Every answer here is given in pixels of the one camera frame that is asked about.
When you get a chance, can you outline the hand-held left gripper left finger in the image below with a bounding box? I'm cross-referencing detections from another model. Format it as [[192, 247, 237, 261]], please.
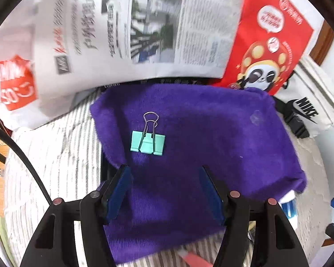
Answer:
[[20, 165, 134, 267]]

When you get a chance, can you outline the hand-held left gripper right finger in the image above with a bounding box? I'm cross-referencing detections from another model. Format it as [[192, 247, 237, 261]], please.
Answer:
[[199, 165, 309, 267]]

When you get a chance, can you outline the blue and white bottle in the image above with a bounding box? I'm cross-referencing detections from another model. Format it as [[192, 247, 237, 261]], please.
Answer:
[[278, 190, 298, 220]]

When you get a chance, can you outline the green binder clip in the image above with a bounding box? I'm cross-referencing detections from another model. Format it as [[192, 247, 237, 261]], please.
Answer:
[[130, 112, 166, 156]]

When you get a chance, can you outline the purple towel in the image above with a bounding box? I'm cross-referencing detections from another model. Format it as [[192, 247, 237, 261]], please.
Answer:
[[90, 83, 308, 265]]

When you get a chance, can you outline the striped white cloth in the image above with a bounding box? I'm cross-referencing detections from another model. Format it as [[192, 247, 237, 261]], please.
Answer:
[[4, 89, 334, 267]]

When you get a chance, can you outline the white canvas bag black logo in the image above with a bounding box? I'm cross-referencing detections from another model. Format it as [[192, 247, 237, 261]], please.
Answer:
[[278, 56, 334, 138]]

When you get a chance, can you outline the white plastic bag red label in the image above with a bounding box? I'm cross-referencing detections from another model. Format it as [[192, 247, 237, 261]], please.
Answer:
[[0, 0, 81, 131]]

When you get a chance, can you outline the newspaper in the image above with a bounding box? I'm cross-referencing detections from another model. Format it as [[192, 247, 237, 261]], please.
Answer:
[[33, 0, 247, 98]]

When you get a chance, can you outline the red panda paper bag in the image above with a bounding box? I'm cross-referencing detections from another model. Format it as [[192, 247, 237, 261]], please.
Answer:
[[212, 0, 315, 95]]

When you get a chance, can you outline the black bag strap with buckle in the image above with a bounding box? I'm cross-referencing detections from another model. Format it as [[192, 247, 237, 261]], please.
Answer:
[[273, 97, 311, 140]]

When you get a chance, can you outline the black cable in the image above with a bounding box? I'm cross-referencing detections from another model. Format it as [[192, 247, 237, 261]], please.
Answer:
[[0, 122, 53, 205]]

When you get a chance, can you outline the brown wooden post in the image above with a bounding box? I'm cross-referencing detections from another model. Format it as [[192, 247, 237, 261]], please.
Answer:
[[310, 19, 334, 64]]

